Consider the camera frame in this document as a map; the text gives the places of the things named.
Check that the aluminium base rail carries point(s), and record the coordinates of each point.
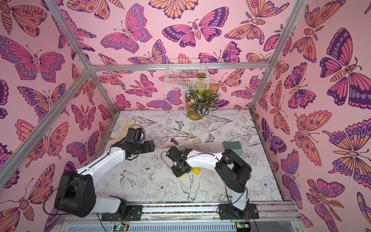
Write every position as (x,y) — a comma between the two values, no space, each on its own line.
(191,217)

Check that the natural wood block near purple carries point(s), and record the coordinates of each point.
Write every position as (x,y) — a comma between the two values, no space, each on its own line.
(169,144)

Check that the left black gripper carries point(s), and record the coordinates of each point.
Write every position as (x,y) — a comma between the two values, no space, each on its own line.
(147,146)

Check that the beige work glove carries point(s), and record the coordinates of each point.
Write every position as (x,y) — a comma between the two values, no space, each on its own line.
(124,129)

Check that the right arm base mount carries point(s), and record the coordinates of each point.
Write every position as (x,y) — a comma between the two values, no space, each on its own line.
(227,211)

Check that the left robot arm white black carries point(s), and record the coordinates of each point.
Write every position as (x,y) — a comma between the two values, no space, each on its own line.
(76,193)

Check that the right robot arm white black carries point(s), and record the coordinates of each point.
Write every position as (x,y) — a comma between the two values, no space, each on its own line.
(234,172)

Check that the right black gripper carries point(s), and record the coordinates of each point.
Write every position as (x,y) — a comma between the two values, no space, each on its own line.
(179,168)

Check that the white wire basket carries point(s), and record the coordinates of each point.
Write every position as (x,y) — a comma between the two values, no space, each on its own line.
(187,74)

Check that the potted plant in amber jar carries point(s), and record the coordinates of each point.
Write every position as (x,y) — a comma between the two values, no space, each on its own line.
(200,103)

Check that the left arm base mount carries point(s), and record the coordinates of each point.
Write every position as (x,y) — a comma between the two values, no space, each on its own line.
(127,212)

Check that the yellow block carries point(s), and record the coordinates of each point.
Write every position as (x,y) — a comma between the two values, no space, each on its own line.
(196,170)

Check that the teal hand brush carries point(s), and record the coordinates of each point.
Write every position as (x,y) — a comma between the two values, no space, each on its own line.
(235,146)

